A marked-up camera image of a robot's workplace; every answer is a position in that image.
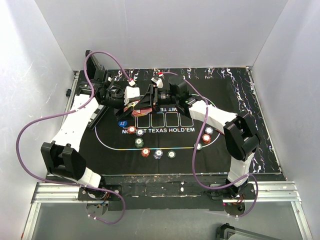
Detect green poker chip stack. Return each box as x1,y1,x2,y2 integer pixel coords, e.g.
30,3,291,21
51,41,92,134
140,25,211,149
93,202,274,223
167,150,176,159

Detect blue chips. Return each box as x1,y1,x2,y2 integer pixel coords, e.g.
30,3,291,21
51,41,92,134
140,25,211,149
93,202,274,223
136,129,145,137
205,127,214,135

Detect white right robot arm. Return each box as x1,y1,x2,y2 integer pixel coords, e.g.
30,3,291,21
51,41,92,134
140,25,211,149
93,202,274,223
132,75,262,199

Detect black white chess board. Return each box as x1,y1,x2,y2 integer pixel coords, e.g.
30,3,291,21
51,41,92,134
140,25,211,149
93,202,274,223
87,104,108,130

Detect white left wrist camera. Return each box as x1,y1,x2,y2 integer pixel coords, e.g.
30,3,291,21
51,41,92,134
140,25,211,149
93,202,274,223
124,86,140,105

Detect black poker felt mat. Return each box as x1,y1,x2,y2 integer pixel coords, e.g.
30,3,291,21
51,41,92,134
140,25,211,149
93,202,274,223
79,67,281,175

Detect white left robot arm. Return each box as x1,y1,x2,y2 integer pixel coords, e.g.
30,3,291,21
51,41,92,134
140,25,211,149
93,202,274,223
40,70,125,200

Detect black case bottom right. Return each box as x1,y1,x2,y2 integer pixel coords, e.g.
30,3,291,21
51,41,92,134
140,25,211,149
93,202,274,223
215,223,277,240

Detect red playing card box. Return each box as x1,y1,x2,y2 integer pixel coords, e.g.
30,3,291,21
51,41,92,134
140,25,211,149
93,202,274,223
123,100,153,118

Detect red poker chip stack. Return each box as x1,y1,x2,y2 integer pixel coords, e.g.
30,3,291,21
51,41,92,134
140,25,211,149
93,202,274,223
141,147,150,157

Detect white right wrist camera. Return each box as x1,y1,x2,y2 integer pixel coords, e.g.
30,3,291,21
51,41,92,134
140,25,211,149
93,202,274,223
151,77,164,89

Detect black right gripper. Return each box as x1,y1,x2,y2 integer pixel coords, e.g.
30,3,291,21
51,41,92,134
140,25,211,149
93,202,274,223
134,84,178,115

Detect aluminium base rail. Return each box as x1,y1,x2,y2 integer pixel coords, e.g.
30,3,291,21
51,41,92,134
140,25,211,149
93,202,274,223
21,174,315,240

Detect blue small blind button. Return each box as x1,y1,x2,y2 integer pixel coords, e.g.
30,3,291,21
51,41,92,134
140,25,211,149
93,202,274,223
118,120,128,128

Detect blue poker chip stack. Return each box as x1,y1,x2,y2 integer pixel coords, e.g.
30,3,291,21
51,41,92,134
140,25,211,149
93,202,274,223
153,149,163,160

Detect black chess board lid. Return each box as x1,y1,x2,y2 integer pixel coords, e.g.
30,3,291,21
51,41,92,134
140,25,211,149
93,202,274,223
86,55,106,79

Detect red chips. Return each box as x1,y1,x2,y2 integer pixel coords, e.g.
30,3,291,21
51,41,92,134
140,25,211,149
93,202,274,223
202,134,211,144
127,126,136,134

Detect green chips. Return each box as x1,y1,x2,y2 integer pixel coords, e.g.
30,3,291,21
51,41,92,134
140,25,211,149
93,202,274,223
134,137,144,148
194,143,202,151

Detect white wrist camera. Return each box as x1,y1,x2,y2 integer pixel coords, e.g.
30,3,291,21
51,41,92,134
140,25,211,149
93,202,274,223
151,77,164,89
124,86,140,105

